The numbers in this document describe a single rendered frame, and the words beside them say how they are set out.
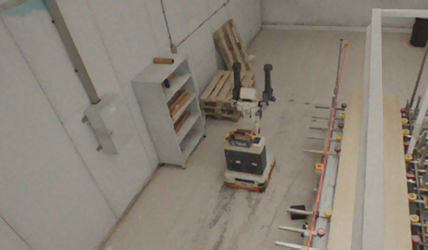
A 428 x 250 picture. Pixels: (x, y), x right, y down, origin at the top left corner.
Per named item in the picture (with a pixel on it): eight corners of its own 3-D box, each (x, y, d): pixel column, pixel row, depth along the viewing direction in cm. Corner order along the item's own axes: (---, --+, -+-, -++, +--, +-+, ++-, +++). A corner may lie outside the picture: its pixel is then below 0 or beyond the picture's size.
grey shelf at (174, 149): (160, 165, 522) (130, 81, 420) (184, 134, 585) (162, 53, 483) (184, 169, 510) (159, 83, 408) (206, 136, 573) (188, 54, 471)
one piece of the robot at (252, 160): (263, 183, 450) (259, 136, 395) (227, 176, 465) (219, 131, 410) (269, 167, 474) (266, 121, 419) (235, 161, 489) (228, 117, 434)
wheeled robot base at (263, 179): (265, 193, 453) (263, 181, 436) (224, 186, 470) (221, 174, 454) (276, 162, 500) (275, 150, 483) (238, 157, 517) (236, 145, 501)
